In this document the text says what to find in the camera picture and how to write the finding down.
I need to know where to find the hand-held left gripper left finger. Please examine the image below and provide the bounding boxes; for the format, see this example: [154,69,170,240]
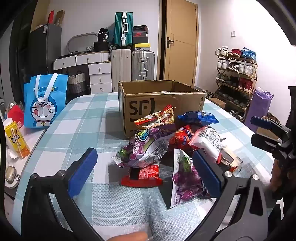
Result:
[22,147,105,241]

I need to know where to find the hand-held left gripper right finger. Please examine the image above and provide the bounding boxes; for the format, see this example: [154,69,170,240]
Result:
[185,149,270,241]

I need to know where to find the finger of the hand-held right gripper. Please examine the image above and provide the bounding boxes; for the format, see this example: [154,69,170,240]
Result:
[251,133,282,158]
[250,116,291,140]

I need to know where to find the small clear-window snack packet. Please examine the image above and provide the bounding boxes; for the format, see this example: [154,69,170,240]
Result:
[217,148,243,173]

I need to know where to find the purple grape candy packet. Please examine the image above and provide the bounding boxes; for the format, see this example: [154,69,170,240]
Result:
[170,148,210,209]

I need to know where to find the white packet red edges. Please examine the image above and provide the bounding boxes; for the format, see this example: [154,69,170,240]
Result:
[188,126,227,164]

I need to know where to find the red biscuit packet blue logo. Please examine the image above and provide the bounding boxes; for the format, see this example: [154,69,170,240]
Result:
[170,125,201,153]

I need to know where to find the blue cookie packet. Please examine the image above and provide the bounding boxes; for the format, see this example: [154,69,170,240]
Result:
[178,111,220,127]

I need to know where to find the red sandwich cookie packet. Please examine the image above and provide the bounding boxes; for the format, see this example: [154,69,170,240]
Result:
[120,161,163,188]

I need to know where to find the purple candy packet colourful logo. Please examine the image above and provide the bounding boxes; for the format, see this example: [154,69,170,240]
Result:
[116,128,178,168]

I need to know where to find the red gold noodle snack packet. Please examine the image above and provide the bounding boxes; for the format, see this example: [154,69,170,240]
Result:
[134,104,175,130]

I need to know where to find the person's right hand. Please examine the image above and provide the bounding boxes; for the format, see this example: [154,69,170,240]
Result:
[270,160,282,193]

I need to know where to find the person's left hand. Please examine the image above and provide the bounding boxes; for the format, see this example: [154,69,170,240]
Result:
[107,232,148,241]

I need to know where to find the purple bag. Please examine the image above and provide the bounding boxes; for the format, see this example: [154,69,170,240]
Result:
[245,88,273,132]

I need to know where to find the wooden shoe rack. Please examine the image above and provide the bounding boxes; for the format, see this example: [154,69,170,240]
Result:
[215,54,258,123]

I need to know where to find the small brown cardboard box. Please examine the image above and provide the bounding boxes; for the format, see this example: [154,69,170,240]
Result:
[208,97,226,109]

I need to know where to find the group of sneakers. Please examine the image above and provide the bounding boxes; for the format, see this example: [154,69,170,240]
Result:
[206,46,258,123]

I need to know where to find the white side table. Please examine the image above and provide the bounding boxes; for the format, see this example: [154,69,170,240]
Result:
[0,126,47,204]

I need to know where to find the clear earbud case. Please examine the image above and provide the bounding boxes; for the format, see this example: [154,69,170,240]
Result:
[5,166,21,185]

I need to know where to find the blue cartoon tote bag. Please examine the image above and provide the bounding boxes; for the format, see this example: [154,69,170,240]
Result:
[24,73,69,128]

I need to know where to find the yellow drink carton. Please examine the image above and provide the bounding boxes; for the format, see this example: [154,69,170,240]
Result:
[5,120,31,159]

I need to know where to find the woven laundry basket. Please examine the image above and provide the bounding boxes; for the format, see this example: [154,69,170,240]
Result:
[68,73,86,93]

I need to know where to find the red gift box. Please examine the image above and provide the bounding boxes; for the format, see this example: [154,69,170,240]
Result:
[8,104,25,128]

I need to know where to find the white dressing table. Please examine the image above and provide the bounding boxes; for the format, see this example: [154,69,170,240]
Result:
[53,51,112,94]

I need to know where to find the white suitcase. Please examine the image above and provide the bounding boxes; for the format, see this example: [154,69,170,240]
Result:
[110,48,132,93]

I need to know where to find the wooden door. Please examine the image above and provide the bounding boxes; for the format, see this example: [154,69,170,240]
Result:
[165,0,199,86]

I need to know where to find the silver suitcase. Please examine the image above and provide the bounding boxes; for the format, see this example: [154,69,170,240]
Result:
[131,50,155,81]

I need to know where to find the dark grey fridge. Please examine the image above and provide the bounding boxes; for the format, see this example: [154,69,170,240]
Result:
[29,23,62,77]

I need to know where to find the oval framed mirror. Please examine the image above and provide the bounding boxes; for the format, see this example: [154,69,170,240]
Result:
[67,32,99,52]

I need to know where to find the black labelled bag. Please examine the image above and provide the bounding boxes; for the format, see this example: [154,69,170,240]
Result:
[94,28,110,52]

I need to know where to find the teal suitcase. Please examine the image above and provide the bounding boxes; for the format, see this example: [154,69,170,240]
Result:
[114,11,134,49]

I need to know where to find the slim brown box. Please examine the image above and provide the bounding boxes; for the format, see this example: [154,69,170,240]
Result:
[55,10,65,27]

